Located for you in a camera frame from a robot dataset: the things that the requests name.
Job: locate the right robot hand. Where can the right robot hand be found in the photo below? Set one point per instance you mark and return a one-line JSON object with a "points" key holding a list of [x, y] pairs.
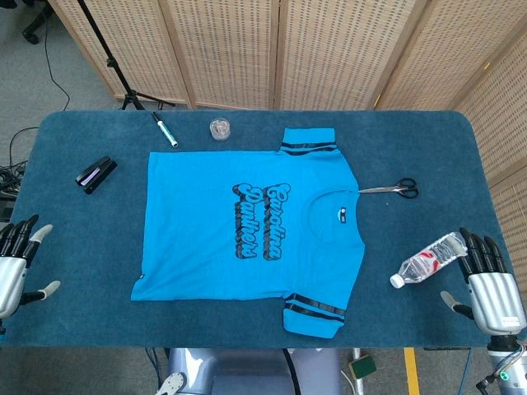
{"points": [[496, 300]]}

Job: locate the clear plastic water bottle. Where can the clear plastic water bottle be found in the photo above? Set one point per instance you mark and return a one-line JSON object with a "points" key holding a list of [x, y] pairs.
{"points": [[424, 261]]}

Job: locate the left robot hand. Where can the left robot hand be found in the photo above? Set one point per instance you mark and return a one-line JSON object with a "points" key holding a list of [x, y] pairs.
{"points": [[10, 284]]}

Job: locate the blue grey robot torso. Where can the blue grey robot torso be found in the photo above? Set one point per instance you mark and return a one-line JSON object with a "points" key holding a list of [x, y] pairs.
{"points": [[247, 372]]}

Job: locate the black tripod stand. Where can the black tripod stand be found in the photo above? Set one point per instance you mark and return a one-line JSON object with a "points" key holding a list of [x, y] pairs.
{"points": [[108, 62]]}

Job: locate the black stapler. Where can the black stapler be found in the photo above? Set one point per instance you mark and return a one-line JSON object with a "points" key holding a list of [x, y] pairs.
{"points": [[98, 175]]}

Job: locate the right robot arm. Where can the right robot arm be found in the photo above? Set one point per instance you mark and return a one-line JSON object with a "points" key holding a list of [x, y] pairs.
{"points": [[512, 370]]}

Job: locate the blue printed T-shirt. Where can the blue printed T-shirt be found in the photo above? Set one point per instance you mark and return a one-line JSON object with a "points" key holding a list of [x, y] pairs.
{"points": [[197, 230]]}

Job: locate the dark blue table mat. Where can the dark blue table mat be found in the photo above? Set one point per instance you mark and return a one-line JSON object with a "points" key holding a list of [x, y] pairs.
{"points": [[82, 255]]}

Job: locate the white torso bracket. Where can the white torso bracket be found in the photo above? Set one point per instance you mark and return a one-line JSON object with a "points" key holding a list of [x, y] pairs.
{"points": [[171, 383]]}

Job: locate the metal table leg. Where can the metal table leg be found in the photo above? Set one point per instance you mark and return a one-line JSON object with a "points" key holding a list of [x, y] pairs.
{"points": [[358, 382]]}

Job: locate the wicker folding screen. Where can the wicker folding screen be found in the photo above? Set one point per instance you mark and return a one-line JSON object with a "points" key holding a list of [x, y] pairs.
{"points": [[226, 49]]}

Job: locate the black office chair base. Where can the black office chair base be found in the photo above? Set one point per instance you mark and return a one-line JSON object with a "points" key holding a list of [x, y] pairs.
{"points": [[35, 26]]}

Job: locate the green and yellow sponge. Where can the green and yellow sponge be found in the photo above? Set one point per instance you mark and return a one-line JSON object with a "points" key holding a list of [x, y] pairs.
{"points": [[362, 367]]}

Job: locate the yellow floor tape strip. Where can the yellow floor tape strip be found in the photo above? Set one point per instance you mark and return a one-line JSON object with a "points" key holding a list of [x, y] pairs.
{"points": [[411, 370]]}

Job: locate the clear round clip container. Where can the clear round clip container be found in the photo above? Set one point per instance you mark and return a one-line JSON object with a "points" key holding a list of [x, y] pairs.
{"points": [[220, 129]]}

